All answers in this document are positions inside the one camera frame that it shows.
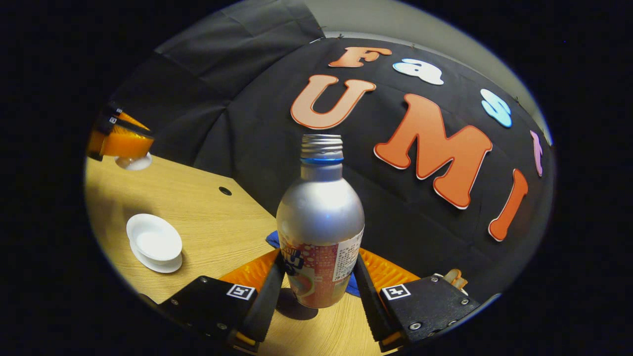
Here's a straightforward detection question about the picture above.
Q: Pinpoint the white teacup lid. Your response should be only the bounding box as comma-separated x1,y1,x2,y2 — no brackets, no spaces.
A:
115,152,153,172

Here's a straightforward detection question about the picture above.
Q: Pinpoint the dark round coaster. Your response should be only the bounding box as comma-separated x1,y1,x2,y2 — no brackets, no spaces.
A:
275,288,319,321

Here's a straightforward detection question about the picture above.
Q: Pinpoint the silver water bottle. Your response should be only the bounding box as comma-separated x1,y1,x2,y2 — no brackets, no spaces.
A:
276,134,365,309

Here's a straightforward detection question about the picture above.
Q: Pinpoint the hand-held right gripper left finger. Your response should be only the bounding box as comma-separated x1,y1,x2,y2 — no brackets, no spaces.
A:
158,249,287,353

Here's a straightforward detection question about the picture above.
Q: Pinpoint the white teacup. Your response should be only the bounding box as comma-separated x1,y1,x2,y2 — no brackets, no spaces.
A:
126,214,183,263

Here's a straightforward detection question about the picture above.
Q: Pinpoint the white saucer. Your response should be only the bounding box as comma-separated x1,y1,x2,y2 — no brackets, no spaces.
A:
130,240,183,274

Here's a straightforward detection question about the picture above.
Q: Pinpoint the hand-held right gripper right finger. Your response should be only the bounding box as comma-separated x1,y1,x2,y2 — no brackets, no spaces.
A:
352,249,481,353

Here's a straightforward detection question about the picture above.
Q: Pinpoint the blue folded towel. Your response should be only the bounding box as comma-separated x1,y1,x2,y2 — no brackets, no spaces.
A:
266,230,361,298

